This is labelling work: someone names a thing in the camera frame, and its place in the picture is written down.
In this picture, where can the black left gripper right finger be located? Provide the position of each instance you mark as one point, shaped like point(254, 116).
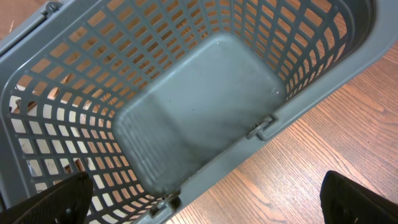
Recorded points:
point(345, 201)

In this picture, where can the grey plastic basket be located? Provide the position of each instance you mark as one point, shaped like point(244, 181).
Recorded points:
point(158, 100)

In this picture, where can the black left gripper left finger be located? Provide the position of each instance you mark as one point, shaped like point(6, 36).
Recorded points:
point(66, 202)

